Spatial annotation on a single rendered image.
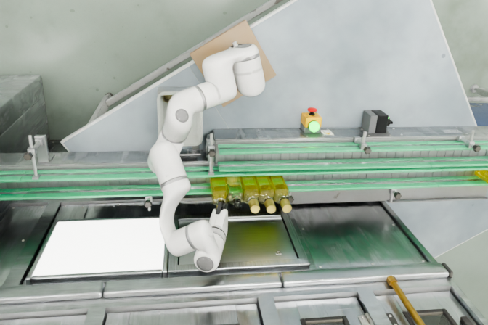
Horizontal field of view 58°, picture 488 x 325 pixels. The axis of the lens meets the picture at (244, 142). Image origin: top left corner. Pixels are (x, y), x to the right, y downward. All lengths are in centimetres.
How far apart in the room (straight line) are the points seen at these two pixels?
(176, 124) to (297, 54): 70
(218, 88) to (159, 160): 30
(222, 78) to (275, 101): 50
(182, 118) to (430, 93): 118
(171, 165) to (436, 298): 94
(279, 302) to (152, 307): 39
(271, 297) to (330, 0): 112
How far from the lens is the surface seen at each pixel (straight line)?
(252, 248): 158
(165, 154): 129
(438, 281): 164
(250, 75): 144
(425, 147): 192
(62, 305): 147
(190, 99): 135
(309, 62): 184
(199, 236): 125
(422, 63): 203
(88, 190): 180
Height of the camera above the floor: 248
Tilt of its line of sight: 67 degrees down
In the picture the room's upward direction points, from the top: 161 degrees clockwise
